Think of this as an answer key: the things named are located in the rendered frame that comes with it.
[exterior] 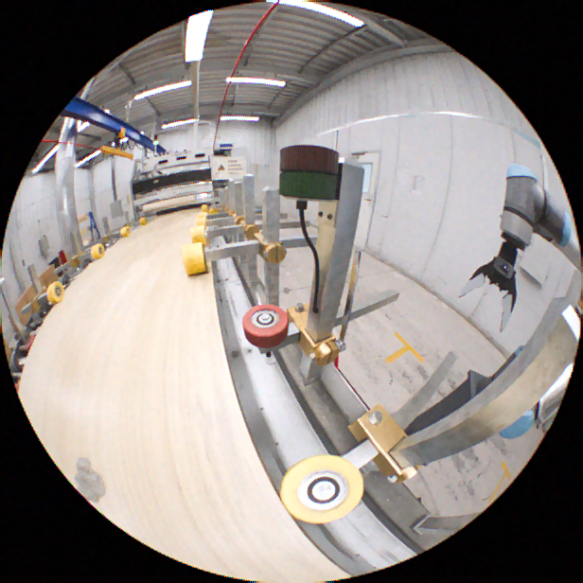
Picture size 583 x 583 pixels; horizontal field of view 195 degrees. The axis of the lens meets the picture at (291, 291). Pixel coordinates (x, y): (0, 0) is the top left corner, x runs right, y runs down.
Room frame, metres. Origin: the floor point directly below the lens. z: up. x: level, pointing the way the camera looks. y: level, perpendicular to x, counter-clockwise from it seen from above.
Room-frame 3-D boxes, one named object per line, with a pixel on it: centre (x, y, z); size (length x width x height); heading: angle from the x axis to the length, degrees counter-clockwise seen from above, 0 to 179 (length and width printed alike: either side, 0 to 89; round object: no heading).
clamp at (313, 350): (0.23, -0.04, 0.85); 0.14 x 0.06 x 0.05; 27
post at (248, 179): (0.66, 0.18, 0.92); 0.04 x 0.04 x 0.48; 27
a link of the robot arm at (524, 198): (0.19, -0.47, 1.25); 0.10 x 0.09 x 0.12; 41
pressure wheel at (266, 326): (0.21, 0.04, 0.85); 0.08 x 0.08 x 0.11
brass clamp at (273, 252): (0.46, 0.07, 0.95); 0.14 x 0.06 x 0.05; 27
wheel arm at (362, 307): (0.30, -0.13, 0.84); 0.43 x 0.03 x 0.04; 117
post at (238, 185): (0.88, 0.29, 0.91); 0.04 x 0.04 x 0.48; 27
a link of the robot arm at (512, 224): (0.19, -0.46, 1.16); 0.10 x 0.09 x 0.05; 24
